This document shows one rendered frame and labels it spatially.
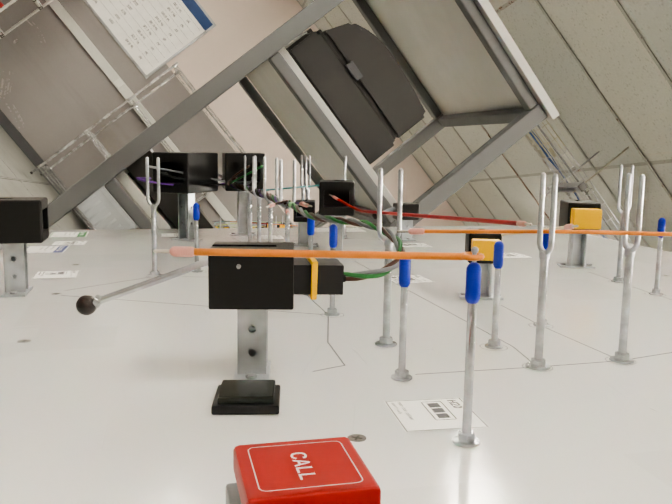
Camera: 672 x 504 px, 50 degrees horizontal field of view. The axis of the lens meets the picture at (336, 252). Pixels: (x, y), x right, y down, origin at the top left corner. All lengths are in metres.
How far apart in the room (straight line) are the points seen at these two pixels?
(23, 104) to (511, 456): 8.07
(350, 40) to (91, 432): 1.25
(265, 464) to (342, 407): 0.16
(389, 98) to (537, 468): 1.27
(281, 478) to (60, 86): 8.06
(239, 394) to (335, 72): 1.17
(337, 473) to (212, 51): 7.99
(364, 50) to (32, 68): 6.97
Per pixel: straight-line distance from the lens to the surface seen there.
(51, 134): 8.26
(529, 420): 0.45
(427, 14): 1.82
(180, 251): 0.39
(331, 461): 0.30
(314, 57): 1.55
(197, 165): 1.18
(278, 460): 0.30
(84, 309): 0.52
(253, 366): 0.51
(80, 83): 8.27
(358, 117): 1.57
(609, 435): 0.45
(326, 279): 0.49
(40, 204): 0.79
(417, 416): 0.44
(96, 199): 7.62
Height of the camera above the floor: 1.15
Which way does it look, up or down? 5 degrees up
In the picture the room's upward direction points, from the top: 51 degrees clockwise
